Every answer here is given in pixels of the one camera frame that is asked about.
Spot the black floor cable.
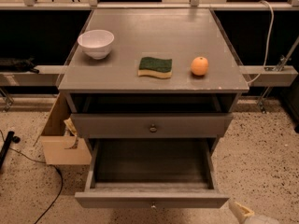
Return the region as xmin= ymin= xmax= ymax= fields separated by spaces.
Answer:
xmin=0 ymin=129 xmax=64 ymax=224

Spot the cardboard box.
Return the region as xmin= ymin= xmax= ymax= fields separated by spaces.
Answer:
xmin=39 ymin=94 xmax=92 ymax=165

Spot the orange fruit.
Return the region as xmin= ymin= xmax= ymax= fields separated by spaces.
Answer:
xmin=191 ymin=57 xmax=208 ymax=76

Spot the black bar on floor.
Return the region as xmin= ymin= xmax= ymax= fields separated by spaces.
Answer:
xmin=0 ymin=131 xmax=21 ymax=169

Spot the black object on left rail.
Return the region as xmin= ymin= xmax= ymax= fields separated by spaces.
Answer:
xmin=0 ymin=58 xmax=39 ymax=74

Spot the grey wooden drawer cabinet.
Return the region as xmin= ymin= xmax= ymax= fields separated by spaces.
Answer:
xmin=57 ymin=7 xmax=250 ymax=147

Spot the grey drawer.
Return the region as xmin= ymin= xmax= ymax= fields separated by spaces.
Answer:
xmin=75 ymin=138 xmax=229 ymax=209
xmin=71 ymin=113 xmax=233 ymax=138

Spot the white hanging cable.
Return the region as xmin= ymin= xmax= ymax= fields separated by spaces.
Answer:
xmin=247 ymin=0 xmax=276 ymax=86

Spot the grey top drawer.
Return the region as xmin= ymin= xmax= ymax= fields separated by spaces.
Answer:
xmin=71 ymin=113 xmax=233 ymax=138

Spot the white ceramic bowl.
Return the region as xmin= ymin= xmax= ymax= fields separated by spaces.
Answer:
xmin=78 ymin=30 xmax=114 ymax=60

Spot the green and yellow sponge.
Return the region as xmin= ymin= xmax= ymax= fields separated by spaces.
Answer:
xmin=137 ymin=57 xmax=172 ymax=79

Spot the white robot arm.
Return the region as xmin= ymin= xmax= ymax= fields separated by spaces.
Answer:
xmin=229 ymin=200 xmax=280 ymax=224

